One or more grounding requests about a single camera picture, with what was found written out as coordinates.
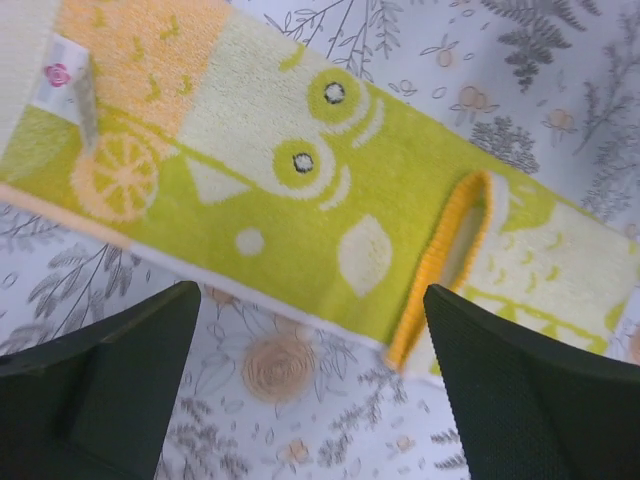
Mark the yellow lemon print towel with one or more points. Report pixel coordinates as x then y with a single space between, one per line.
204 141

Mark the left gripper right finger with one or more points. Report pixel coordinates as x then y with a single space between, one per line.
527 406

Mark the floral table mat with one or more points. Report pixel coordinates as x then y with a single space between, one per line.
552 86

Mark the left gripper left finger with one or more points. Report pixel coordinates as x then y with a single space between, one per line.
96 403

